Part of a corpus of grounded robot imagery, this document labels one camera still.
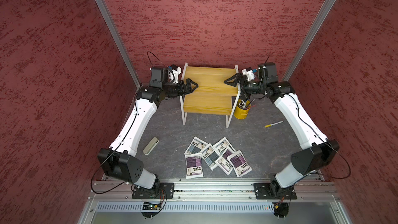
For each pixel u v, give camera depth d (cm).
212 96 90
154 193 67
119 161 40
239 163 82
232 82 65
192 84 69
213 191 77
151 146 85
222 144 87
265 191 74
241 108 95
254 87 63
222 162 81
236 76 65
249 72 71
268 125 98
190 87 65
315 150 41
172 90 63
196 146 88
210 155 84
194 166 80
